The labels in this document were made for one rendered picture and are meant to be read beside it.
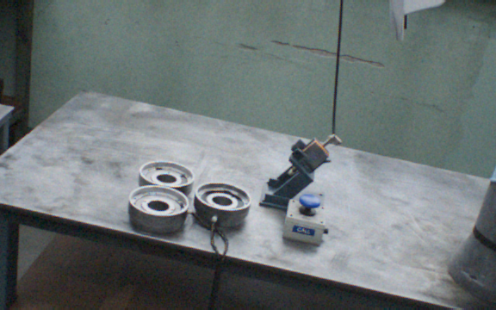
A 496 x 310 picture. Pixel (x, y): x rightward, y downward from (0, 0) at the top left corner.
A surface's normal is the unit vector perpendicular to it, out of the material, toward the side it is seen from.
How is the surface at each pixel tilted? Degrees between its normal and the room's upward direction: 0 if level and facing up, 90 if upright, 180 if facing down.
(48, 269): 0
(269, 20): 90
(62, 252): 0
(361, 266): 0
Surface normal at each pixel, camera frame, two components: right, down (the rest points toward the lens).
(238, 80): -0.14, 0.39
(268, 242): 0.18, -0.90
